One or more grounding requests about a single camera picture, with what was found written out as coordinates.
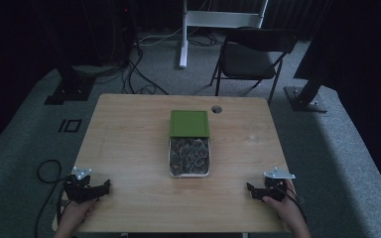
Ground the pile of tea bags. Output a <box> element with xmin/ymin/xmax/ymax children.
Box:
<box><xmin>170</xmin><ymin>137</ymin><xmax>210</xmax><ymax>176</ymax></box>

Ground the tray of grey parts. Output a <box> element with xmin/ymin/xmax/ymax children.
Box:
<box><xmin>168</xmin><ymin>136</ymin><xmax>211</xmax><ymax>179</ymax></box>

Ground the black tape floor marking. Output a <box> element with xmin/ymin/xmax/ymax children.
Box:
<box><xmin>58</xmin><ymin>118</ymin><xmax>83</xmax><ymax>134</ymax></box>

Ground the person's left hand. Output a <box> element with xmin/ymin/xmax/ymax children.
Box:
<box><xmin>53</xmin><ymin>197</ymin><xmax>99</xmax><ymax>238</ymax></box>

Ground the green box lid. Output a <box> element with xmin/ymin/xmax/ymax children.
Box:
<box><xmin>169</xmin><ymin>109</ymin><xmax>210</xmax><ymax>139</ymax></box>

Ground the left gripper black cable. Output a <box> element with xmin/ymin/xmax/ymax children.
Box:
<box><xmin>34</xmin><ymin>159</ymin><xmax>72</xmax><ymax>238</ymax></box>

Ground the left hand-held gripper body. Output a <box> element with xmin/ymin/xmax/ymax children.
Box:
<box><xmin>63</xmin><ymin>166</ymin><xmax>103</xmax><ymax>204</ymax></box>

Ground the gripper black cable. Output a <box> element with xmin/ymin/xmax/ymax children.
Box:
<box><xmin>34</xmin><ymin>159</ymin><xmax>72</xmax><ymax>238</ymax></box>
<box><xmin>277</xmin><ymin>183</ymin><xmax>309</xmax><ymax>224</ymax></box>

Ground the black stand with base plate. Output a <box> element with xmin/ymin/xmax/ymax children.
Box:
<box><xmin>283</xmin><ymin>0</ymin><xmax>355</xmax><ymax>114</ymax></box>
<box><xmin>44</xmin><ymin>0</ymin><xmax>97</xmax><ymax>106</ymax></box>

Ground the black folding chair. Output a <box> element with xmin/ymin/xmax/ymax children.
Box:
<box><xmin>209</xmin><ymin>27</ymin><xmax>298</xmax><ymax>105</ymax></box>

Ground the person's right hand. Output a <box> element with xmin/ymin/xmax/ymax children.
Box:
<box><xmin>261</xmin><ymin>179</ymin><xmax>312</xmax><ymax>238</ymax></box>

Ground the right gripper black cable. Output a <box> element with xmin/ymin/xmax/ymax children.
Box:
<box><xmin>277</xmin><ymin>183</ymin><xmax>309</xmax><ymax>224</ymax></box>

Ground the white metal stand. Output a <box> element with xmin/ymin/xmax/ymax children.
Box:
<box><xmin>179</xmin><ymin>0</ymin><xmax>270</xmax><ymax>69</ymax></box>

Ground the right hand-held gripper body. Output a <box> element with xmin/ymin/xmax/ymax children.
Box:
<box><xmin>257</xmin><ymin>167</ymin><xmax>297</xmax><ymax>202</ymax></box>

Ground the bundle of floor cables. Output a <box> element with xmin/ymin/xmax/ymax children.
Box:
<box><xmin>72</xmin><ymin>0</ymin><xmax>224</xmax><ymax>96</ymax></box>

